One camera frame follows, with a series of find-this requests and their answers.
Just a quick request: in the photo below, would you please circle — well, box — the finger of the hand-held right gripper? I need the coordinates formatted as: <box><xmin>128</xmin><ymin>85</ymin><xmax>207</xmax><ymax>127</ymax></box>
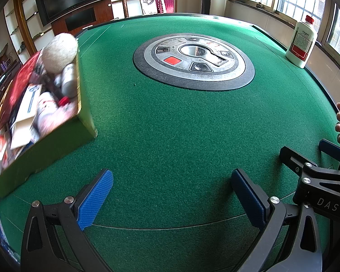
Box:
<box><xmin>318</xmin><ymin>138</ymin><xmax>340</xmax><ymax>162</ymax></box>
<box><xmin>279</xmin><ymin>146</ymin><xmax>319</xmax><ymax>175</ymax></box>

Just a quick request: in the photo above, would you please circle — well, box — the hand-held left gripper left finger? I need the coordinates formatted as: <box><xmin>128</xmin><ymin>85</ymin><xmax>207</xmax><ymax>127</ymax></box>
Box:
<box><xmin>21</xmin><ymin>168</ymin><xmax>114</xmax><ymax>272</ymax></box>

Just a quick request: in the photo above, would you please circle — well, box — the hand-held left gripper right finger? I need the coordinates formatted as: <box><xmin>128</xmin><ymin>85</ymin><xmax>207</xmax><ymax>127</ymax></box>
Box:
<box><xmin>231</xmin><ymin>168</ymin><xmax>325</xmax><ymax>272</ymax></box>

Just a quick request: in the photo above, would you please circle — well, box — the gold green cardboard box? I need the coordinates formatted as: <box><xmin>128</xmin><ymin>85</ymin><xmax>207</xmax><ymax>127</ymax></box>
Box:
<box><xmin>0</xmin><ymin>41</ymin><xmax>98</xmax><ymax>199</ymax></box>

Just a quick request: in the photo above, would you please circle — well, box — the long white blue carton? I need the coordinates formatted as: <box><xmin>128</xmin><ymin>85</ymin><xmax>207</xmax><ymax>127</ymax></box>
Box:
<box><xmin>10</xmin><ymin>83</ymin><xmax>44</xmax><ymax>151</ymax></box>

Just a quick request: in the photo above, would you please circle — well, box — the white pill bottle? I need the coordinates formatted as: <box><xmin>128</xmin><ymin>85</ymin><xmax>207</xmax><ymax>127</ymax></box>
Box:
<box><xmin>61</xmin><ymin>63</ymin><xmax>78</xmax><ymax>97</ymax></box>

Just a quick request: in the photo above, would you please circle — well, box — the red foil packet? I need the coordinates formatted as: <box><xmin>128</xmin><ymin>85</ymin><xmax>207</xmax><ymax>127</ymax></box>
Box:
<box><xmin>1</xmin><ymin>52</ymin><xmax>44</xmax><ymax>125</ymax></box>

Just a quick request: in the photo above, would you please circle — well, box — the white fluffy polishing ball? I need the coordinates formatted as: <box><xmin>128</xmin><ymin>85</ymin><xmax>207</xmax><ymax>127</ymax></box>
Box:
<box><xmin>42</xmin><ymin>32</ymin><xmax>79</xmax><ymax>74</ymax></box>

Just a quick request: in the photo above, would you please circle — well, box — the pink striped plastic pack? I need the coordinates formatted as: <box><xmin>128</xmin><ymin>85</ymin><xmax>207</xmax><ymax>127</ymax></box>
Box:
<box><xmin>35</xmin><ymin>91</ymin><xmax>77</xmax><ymax>135</ymax></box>

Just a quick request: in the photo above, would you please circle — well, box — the large white bottle red label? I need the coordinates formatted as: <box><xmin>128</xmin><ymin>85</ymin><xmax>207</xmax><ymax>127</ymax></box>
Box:
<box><xmin>285</xmin><ymin>15</ymin><xmax>318</xmax><ymax>69</ymax></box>

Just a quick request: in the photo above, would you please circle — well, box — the round table control panel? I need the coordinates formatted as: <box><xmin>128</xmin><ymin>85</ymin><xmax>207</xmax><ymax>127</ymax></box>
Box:
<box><xmin>133</xmin><ymin>32</ymin><xmax>255</xmax><ymax>92</ymax></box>

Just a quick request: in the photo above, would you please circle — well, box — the dark mahjong tile case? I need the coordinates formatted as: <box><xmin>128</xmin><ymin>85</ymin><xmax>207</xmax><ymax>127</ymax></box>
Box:
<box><xmin>0</xmin><ymin>68</ymin><xmax>17</xmax><ymax>105</ymax></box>

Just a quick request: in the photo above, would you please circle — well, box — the wooden wall shelf unit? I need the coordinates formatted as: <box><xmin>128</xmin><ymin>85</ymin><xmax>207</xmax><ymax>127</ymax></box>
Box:
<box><xmin>0</xmin><ymin>0</ymin><xmax>46</xmax><ymax>71</ymax></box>

